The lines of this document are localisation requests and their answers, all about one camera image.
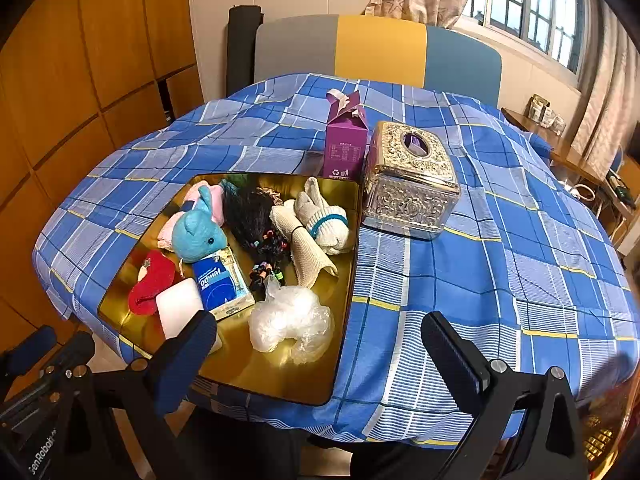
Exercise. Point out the wooden wardrobe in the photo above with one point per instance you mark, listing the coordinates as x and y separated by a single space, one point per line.
65 85

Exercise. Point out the beige striped curtain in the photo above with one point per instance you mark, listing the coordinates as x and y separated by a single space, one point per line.
610 100

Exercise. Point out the blue plaid tablecloth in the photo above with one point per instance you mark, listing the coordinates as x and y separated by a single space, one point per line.
500 260

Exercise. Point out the group of small jars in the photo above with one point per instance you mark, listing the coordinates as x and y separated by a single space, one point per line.
545 112

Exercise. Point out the pink plush toy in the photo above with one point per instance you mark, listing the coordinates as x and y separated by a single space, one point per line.
212 205

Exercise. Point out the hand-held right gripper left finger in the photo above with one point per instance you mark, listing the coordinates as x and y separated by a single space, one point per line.
185 355

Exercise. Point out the red gold patterned object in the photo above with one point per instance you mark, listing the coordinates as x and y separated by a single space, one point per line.
600 435

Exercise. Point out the beige knit bandage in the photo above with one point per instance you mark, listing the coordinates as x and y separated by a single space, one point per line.
307 255

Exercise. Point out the wooden side desk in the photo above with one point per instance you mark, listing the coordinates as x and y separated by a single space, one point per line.
570 155

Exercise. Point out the grey yellow blue sofa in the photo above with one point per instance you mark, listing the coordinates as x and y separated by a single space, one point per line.
380 45

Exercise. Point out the blue chair back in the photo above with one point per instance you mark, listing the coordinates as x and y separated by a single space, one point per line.
618 160

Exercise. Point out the white sock with teal stripe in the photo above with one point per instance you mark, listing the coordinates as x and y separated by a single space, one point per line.
325 230

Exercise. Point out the white sponge block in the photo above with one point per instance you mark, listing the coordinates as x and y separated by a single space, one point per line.
177 305

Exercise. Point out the silver embossed tissue box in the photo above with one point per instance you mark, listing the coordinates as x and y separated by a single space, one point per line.
410 195

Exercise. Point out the clear plastic bag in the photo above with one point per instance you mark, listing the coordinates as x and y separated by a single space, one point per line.
285 320

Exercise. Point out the black rolled mat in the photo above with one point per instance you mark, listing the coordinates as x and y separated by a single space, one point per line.
242 50

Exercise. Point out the black hair piece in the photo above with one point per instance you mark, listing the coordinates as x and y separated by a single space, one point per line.
245 215

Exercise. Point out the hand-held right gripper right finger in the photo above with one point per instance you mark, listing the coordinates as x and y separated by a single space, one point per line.
450 355

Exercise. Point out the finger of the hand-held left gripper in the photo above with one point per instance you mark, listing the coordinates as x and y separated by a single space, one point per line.
30 352
75 355

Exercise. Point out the blue tissue pack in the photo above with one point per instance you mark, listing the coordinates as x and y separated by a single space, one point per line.
220 285

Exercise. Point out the purple carton box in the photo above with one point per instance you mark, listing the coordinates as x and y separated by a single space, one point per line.
342 145

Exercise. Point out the dark elongated object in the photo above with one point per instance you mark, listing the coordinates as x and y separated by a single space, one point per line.
620 187

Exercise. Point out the red plush toy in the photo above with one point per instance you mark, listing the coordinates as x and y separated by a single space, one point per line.
155 280

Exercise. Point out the window with grille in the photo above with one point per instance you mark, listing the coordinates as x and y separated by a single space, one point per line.
530 5

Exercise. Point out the gold tin tray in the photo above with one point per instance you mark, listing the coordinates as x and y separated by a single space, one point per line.
240 365

